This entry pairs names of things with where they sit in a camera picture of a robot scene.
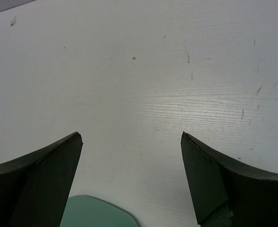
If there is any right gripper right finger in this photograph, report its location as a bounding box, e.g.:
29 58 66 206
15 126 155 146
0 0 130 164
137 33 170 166
181 133 278 227

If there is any small white paper scrap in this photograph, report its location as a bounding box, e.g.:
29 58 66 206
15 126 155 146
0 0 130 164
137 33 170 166
10 17 17 26

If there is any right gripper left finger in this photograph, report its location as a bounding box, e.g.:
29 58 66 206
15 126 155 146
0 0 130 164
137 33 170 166
0 132 83 227

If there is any green plastic bin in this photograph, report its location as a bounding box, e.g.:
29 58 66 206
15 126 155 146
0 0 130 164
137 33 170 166
60 195 139 227

